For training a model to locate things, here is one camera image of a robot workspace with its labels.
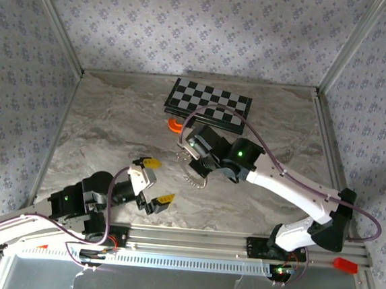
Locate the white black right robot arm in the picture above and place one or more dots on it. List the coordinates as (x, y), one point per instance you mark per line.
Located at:
(287, 186)

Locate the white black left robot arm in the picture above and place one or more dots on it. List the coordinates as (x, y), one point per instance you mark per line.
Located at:
(2, 239)

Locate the orange curved plastic piece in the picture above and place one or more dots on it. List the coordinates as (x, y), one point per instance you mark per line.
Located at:
(174, 127)

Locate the black controller board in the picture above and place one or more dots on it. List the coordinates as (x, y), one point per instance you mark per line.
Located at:
(281, 272)
(92, 253)

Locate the black white checkered board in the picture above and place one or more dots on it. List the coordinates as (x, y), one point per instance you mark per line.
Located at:
(197, 91)

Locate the red plastic block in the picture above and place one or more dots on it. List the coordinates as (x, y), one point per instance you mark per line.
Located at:
(345, 265)

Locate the wide aluminium extrusion rail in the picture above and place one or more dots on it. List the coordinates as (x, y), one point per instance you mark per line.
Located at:
(188, 242)

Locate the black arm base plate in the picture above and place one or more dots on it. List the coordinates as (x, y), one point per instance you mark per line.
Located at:
(120, 238)
(258, 246)

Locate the aluminium table edge rail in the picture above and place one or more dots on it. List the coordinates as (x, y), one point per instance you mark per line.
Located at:
(337, 164)
(55, 139)

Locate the aluminium frame post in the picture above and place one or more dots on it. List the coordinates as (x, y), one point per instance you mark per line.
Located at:
(56, 21)
(352, 47)

